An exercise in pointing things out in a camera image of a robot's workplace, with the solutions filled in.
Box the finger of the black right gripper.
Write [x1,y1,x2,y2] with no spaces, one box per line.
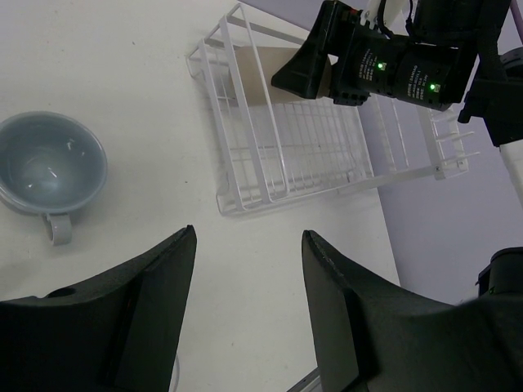
[270,1,339,99]

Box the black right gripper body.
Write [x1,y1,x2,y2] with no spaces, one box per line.
[329,2,406,106]

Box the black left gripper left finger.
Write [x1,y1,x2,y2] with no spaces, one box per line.
[1,226,197,391]

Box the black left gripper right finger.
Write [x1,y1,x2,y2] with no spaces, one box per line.
[302,230,522,391]

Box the beige plastic tumbler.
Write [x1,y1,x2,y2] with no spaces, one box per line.
[235,47,306,106]

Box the grey footed ceramic mug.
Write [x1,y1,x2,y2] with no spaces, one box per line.
[1,111,108,246]

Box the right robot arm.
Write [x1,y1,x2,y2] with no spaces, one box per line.
[271,1,522,303]

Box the aluminium mounting rail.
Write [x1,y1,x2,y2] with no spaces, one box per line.
[288,368,323,392]

